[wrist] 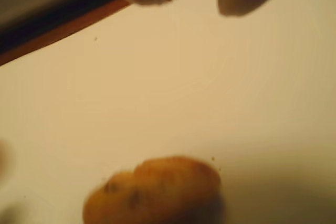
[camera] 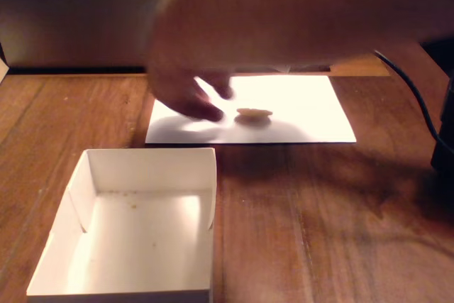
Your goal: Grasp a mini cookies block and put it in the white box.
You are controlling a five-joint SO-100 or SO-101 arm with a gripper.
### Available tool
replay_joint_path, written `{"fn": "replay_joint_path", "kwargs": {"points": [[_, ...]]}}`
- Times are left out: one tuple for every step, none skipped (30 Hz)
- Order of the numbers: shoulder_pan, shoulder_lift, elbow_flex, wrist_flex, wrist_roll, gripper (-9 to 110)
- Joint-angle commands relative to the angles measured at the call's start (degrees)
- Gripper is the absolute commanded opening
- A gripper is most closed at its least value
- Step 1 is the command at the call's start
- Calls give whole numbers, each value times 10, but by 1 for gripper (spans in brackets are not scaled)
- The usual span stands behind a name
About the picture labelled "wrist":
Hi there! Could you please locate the mini chocolate chip cookie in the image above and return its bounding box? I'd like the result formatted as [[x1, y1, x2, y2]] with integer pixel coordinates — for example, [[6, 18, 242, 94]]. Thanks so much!
[[82, 155, 227, 224]]

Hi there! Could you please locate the black monitor panel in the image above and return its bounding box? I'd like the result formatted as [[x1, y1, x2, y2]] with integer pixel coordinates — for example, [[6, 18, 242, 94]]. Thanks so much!
[[0, 0, 124, 55]]

